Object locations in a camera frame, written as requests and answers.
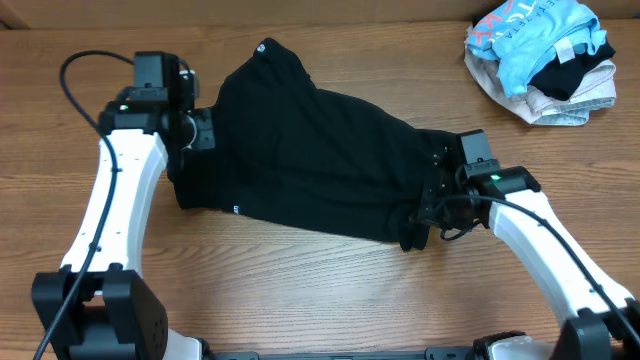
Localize black shorts garment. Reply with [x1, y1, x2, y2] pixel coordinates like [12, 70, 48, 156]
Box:
[173, 38, 456, 250]

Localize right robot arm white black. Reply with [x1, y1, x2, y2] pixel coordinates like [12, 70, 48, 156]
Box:
[416, 130, 639, 359]

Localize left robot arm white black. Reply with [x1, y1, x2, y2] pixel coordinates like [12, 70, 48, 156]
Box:
[31, 51, 215, 360]

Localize black folded garment in pile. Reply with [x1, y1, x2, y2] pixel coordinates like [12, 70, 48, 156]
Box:
[530, 42, 616, 101]

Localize light blue printed shirt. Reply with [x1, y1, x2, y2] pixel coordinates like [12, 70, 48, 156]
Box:
[465, 0, 607, 97]

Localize beige folded garment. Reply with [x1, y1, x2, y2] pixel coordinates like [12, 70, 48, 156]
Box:
[464, 49, 617, 126]

